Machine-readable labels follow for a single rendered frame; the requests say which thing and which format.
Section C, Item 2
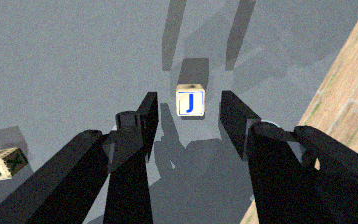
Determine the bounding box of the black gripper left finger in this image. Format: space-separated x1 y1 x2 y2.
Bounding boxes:
0 92 159 224

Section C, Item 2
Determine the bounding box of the wooden letter block with blue j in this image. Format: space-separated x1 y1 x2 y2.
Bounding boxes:
176 84 205 116

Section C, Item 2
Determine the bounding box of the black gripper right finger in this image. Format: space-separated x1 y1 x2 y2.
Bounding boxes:
220 91 358 224

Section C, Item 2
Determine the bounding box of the beige block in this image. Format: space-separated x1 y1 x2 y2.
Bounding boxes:
0 147 27 180

